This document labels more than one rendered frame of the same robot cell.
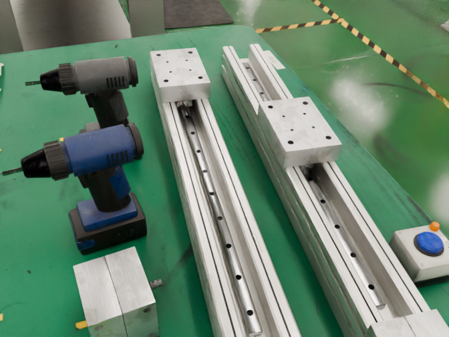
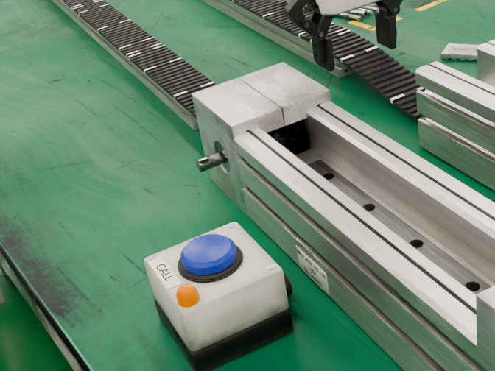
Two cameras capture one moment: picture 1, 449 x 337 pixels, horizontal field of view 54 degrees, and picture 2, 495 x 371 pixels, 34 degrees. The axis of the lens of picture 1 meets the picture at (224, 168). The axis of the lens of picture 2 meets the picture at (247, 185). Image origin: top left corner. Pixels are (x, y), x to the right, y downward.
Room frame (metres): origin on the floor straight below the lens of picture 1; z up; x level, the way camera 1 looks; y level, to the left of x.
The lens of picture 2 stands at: (0.94, -0.34, 1.18)
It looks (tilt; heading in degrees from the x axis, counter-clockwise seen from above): 31 degrees down; 175
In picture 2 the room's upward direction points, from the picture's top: 11 degrees counter-clockwise
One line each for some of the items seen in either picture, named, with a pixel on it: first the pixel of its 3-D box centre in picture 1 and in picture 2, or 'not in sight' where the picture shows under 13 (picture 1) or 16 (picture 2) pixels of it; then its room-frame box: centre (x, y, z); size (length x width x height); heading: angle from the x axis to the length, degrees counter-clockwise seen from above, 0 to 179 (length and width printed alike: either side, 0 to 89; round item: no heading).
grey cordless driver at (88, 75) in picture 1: (89, 112); not in sight; (0.71, 0.27, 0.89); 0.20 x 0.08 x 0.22; 109
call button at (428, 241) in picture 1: (429, 243); (209, 258); (0.46, -0.34, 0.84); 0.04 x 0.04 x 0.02
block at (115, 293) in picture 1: (125, 298); not in sight; (0.34, 0.13, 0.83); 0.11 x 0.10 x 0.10; 117
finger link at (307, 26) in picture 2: not in sight; (313, 43); (0.10, -0.17, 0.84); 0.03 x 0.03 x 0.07; 16
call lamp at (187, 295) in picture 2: (435, 225); (186, 293); (0.50, -0.36, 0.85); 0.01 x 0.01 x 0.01
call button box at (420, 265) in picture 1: (417, 256); (227, 288); (0.46, -0.33, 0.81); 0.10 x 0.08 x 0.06; 106
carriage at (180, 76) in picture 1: (179, 79); not in sight; (0.88, 0.12, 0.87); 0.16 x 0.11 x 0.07; 16
